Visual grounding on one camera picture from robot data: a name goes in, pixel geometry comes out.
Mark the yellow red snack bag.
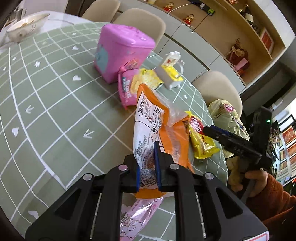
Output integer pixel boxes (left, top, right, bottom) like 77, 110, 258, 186
186, 111, 219, 159

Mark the orange white snack bag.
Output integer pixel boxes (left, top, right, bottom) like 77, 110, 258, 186
133, 84, 193, 199

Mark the orange sleeve forearm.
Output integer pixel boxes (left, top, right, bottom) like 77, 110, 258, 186
246, 174, 295, 234

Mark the yellow-green trash bag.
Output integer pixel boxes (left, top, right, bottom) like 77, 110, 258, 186
208, 99, 250, 158

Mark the person right hand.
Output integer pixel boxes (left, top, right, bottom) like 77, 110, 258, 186
226, 157, 268, 197

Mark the pink printed wrapper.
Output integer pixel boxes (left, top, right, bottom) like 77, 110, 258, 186
119, 197, 164, 240

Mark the beige chair near bag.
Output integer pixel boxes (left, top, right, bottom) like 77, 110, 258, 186
192, 70, 243, 117

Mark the red gift bag decoration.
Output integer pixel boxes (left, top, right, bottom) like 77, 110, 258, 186
226, 38, 250, 76

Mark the green grid tablecloth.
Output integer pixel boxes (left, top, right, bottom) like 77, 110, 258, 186
0, 22, 228, 240

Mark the grey sideboard cabinet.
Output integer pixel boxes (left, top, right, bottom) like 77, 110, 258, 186
119, 1, 245, 93

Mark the white yellow toy appliance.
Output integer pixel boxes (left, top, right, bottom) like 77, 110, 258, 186
154, 51, 185, 90

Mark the yellow chips packet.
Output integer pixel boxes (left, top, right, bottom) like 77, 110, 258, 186
129, 68, 163, 94

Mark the pink wipes packet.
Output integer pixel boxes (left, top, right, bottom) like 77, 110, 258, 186
118, 69, 140, 109

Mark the red gold figurine right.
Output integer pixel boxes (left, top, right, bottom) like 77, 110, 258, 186
183, 14, 194, 25

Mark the red gold figurine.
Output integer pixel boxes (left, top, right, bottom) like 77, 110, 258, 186
163, 2, 174, 13
183, 14, 194, 25

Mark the red gold figurine left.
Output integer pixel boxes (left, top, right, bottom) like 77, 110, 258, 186
163, 2, 174, 13

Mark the beige middle chair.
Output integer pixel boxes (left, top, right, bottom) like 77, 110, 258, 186
113, 8, 166, 46

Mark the pink plastic box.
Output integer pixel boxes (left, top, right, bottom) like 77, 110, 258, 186
94, 24, 156, 84

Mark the white ceramic bowl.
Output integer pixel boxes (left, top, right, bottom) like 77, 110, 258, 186
6, 13, 50, 43

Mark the beige far chair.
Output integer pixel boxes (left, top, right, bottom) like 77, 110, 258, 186
81, 0, 120, 22

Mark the wooden wall shelf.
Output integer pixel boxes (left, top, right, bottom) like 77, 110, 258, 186
151, 1, 286, 88

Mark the black cable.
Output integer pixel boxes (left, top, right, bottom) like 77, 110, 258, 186
191, 10, 215, 33

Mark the white charging cable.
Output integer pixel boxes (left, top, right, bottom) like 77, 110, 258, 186
167, 2, 205, 32

